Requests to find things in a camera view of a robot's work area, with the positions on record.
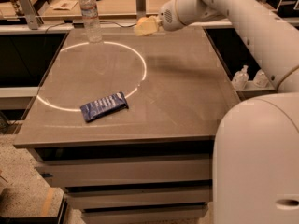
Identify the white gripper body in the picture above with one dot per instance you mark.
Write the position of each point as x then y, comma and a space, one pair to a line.
167, 17

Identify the orange fruit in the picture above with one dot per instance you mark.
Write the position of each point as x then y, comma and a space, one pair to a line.
141, 20

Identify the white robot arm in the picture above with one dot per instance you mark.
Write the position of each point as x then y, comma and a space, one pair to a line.
256, 150

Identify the clear plastic water bottle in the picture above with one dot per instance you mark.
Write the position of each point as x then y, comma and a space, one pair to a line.
91, 21

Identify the left clear pump bottle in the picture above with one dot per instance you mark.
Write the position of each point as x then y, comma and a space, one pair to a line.
240, 78

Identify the clear pump bottle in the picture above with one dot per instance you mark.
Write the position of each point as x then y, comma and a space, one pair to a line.
260, 80
240, 78

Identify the right clear pump bottle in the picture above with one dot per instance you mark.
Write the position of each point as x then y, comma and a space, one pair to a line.
260, 80

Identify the blue snack bar wrapper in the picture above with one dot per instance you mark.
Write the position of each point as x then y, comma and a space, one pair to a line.
103, 106

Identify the small paper card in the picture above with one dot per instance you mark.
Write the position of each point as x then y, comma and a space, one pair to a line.
64, 5

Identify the grey drawer cabinet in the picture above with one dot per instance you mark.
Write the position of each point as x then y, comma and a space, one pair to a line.
150, 161

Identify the middle metal bracket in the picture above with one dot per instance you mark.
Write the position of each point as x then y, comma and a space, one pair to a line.
140, 8

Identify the metal bracket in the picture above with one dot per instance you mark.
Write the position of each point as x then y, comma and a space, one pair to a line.
32, 18
140, 8

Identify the left metal bracket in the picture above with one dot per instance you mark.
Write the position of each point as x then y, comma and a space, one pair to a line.
32, 18

